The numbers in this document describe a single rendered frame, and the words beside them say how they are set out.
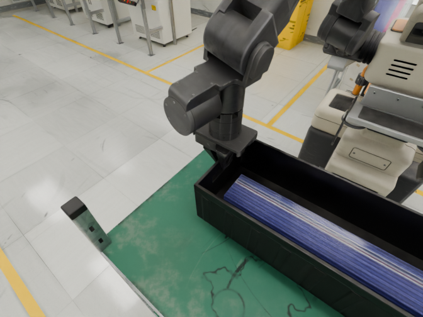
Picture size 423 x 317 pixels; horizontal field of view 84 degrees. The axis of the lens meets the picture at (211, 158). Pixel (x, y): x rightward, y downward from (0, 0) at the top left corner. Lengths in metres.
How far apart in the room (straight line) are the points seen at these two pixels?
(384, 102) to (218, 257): 0.63
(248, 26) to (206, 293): 0.44
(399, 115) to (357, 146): 0.17
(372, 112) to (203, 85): 0.62
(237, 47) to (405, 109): 0.64
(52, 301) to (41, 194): 0.80
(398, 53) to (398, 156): 0.34
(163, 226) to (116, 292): 1.04
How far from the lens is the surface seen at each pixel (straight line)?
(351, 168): 0.99
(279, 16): 0.32
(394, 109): 0.86
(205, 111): 0.31
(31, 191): 2.23
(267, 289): 0.52
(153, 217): 0.58
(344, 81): 2.75
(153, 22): 4.07
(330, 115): 1.23
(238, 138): 0.40
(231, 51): 0.30
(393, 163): 0.99
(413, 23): 0.76
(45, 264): 1.82
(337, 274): 0.39
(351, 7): 0.69
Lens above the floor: 1.44
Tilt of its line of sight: 46 degrees down
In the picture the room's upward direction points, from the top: straight up
